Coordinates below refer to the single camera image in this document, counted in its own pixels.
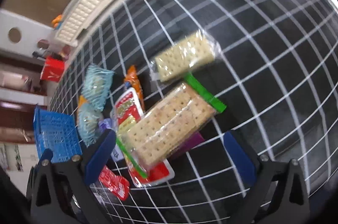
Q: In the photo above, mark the small cracker pack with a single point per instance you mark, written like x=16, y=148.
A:
x=186, y=55

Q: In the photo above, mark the black white grid tablecloth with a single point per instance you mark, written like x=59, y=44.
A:
x=277, y=76

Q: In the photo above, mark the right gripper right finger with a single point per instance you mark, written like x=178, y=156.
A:
x=242, y=155

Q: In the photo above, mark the red flat snack packet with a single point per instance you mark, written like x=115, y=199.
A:
x=118, y=185

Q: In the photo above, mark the light blue snack bag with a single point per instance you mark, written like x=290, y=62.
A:
x=87, y=123
x=96, y=86

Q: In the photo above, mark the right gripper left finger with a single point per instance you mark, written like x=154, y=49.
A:
x=94, y=160

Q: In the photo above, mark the orange stick snack pack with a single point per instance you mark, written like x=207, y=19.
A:
x=131, y=80

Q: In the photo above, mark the purple snack bar pack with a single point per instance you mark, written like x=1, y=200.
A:
x=109, y=145

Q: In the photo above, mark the orange yellow snack pouch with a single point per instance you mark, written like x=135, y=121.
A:
x=82, y=100

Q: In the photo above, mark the red white tray snack pack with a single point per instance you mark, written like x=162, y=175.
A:
x=131, y=138

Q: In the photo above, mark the large cracker pack green edge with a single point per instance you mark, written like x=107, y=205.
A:
x=172, y=120

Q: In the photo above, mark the purple yellow snack packet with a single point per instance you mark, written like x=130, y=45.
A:
x=195, y=139

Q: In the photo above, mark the oranges on plate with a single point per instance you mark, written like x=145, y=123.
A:
x=57, y=21

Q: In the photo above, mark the blue plastic basket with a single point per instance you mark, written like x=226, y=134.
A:
x=57, y=132

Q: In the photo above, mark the red paper bag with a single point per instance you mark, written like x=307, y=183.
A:
x=52, y=70

